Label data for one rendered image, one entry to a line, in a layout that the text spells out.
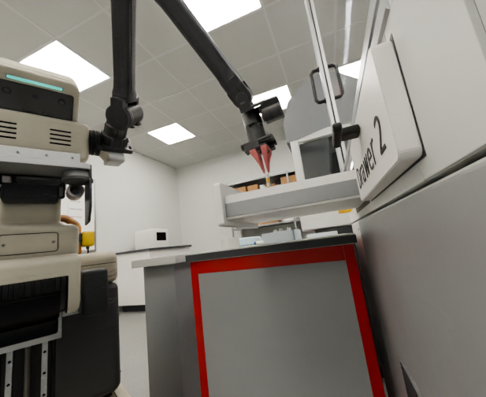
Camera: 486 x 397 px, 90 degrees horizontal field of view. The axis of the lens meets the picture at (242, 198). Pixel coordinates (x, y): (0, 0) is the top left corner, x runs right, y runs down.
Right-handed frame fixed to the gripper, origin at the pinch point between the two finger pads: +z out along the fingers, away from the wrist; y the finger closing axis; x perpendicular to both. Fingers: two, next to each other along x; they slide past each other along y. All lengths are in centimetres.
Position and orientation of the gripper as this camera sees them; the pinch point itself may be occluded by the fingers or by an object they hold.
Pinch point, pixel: (265, 170)
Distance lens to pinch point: 73.8
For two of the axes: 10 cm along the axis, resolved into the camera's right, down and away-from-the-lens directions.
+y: 9.1, -2.9, -3.0
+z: 2.3, 9.5, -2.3
